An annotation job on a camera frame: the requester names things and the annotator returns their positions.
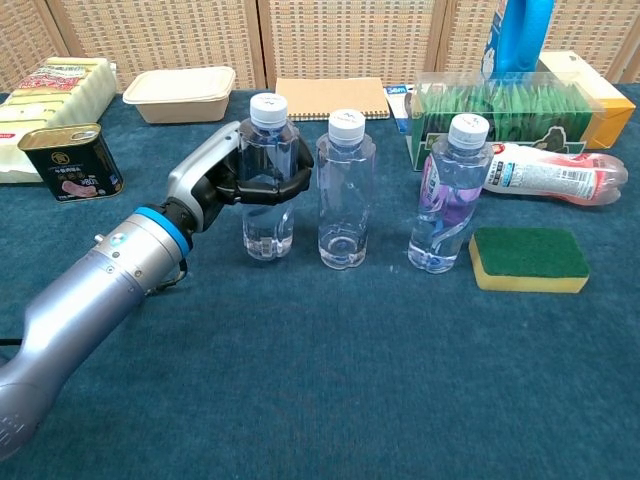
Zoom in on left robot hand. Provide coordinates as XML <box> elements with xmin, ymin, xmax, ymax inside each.
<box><xmin>165</xmin><ymin>120</ymin><xmax>315</xmax><ymax>236</ymax></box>

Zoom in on clear bottle plain white cap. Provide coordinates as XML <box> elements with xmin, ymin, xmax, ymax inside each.
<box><xmin>237</xmin><ymin>92</ymin><xmax>301</xmax><ymax>261</ymax></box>

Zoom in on clear bottle red logo cap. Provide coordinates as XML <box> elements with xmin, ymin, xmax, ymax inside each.
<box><xmin>315</xmin><ymin>108</ymin><xmax>377</xmax><ymax>271</ymax></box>

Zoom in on clear bottle with purple label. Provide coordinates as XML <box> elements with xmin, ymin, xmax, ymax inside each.
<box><xmin>407</xmin><ymin>113</ymin><xmax>495</xmax><ymax>275</ymax></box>

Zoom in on beige lidded lunch box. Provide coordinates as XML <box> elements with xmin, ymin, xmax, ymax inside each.
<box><xmin>122</xmin><ymin>66</ymin><xmax>237</xmax><ymax>124</ymax></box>

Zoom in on black gold luncheon meat can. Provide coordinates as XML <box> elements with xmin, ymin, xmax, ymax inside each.
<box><xmin>17</xmin><ymin>123</ymin><xmax>125</xmax><ymax>204</ymax></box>

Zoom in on kraft spiral notebook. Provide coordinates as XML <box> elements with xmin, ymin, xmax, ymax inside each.
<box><xmin>274</xmin><ymin>77</ymin><xmax>392</xmax><ymax>123</ymax></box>

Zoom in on pack of yellow sponges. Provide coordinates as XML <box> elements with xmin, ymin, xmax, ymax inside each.
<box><xmin>0</xmin><ymin>56</ymin><xmax>117</xmax><ymax>185</ymax></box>

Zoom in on rattan folding screen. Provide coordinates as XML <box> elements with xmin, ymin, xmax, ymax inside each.
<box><xmin>0</xmin><ymin>0</ymin><xmax>640</xmax><ymax>94</ymax></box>

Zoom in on binder clips blister pack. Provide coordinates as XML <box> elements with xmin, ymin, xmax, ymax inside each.
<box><xmin>384</xmin><ymin>83</ymin><xmax>416</xmax><ymax>134</ymax></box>

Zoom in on blue table cloth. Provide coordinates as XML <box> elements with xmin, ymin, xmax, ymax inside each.
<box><xmin>0</xmin><ymin>82</ymin><xmax>640</xmax><ymax>480</ymax></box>

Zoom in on purple wrapped packet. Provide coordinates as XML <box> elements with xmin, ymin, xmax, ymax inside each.
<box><xmin>422</xmin><ymin>156</ymin><xmax>480</xmax><ymax>221</ymax></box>

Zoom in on clear box of green sachets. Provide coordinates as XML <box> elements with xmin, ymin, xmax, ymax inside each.
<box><xmin>405</xmin><ymin>71</ymin><xmax>607</xmax><ymax>173</ymax></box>

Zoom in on green and yellow sponge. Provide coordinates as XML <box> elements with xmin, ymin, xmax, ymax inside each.
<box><xmin>468</xmin><ymin>227</ymin><xmax>591</xmax><ymax>295</ymax></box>

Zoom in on blue pump soap bottle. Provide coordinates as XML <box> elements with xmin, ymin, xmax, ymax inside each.
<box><xmin>480</xmin><ymin>0</ymin><xmax>556</xmax><ymax>81</ymax></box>

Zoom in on lying bottle red white label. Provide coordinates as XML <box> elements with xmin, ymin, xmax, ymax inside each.
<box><xmin>482</xmin><ymin>141</ymin><xmax>630</xmax><ymax>208</ymax></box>

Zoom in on beige and orange carton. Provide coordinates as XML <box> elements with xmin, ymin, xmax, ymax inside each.
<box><xmin>537</xmin><ymin>49</ymin><xmax>637</xmax><ymax>150</ymax></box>

